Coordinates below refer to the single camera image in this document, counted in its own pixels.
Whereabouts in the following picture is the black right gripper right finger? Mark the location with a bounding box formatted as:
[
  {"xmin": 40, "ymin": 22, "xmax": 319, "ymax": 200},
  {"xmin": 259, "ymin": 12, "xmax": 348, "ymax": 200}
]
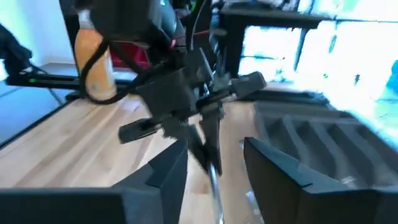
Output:
[{"xmin": 244, "ymin": 136, "xmax": 398, "ymax": 224}]

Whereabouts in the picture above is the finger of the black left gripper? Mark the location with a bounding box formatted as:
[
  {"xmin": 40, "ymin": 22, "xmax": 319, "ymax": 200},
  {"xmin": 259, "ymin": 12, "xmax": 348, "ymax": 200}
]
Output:
[
  {"xmin": 200, "ymin": 104, "xmax": 223, "ymax": 175},
  {"xmin": 161, "ymin": 123, "xmax": 212, "ymax": 174}
]

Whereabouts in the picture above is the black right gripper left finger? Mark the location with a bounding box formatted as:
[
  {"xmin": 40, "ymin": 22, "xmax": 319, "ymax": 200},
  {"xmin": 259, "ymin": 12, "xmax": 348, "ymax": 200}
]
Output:
[{"xmin": 0, "ymin": 139, "xmax": 189, "ymax": 224}]

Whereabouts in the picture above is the silver metal knife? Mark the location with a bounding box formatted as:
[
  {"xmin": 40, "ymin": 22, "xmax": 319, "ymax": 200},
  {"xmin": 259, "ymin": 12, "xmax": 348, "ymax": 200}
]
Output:
[{"xmin": 207, "ymin": 161, "xmax": 225, "ymax": 224}]

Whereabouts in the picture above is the dark grey cutlery tray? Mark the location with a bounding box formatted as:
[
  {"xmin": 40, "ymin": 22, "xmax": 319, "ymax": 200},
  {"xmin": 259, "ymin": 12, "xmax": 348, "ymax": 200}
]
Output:
[{"xmin": 239, "ymin": 90, "xmax": 398, "ymax": 194}]

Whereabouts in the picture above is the red chair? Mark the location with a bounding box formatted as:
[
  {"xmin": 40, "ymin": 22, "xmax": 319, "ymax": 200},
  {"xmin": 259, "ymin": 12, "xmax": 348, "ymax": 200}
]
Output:
[{"xmin": 110, "ymin": 42, "xmax": 152, "ymax": 72}]

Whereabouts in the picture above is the orange spray bottle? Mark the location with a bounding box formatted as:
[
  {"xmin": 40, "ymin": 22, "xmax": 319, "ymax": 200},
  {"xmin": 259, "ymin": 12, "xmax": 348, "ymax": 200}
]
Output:
[{"xmin": 73, "ymin": 9, "xmax": 118, "ymax": 101}]

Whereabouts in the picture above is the black bar with green light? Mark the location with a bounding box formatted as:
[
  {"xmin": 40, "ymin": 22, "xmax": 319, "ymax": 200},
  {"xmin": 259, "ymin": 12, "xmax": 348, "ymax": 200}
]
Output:
[{"xmin": 6, "ymin": 73, "xmax": 79, "ymax": 91}]

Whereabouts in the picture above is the person's leg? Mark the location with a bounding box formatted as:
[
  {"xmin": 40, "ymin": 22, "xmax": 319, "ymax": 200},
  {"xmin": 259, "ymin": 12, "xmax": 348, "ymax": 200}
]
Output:
[{"xmin": 0, "ymin": 23, "xmax": 41, "ymax": 77}]

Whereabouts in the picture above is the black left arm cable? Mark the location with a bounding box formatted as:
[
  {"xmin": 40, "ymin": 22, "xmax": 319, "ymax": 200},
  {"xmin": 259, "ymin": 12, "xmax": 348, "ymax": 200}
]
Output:
[{"xmin": 78, "ymin": 39, "xmax": 175, "ymax": 106}]

